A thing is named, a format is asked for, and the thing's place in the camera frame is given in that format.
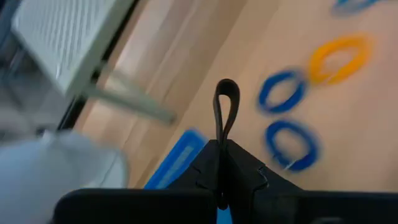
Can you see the black rubber band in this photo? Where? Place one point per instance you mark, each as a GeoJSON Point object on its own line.
{"type": "Point", "coordinates": [227, 84]}

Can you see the green perforated metal shelf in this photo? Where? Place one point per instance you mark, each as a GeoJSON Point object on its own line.
{"type": "Point", "coordinates": [53, 37]}

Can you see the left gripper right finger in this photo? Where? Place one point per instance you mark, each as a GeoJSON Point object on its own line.
{"type": "Point", "coordinates": [311, 208]}

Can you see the blue plastic basket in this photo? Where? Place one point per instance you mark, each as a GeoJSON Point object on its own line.
{"type": "Point", "coordinates": [180, 158]}

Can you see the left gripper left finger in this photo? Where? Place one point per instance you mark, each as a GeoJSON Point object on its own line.
{"type": "Point", "coordinates": [140, 208]}

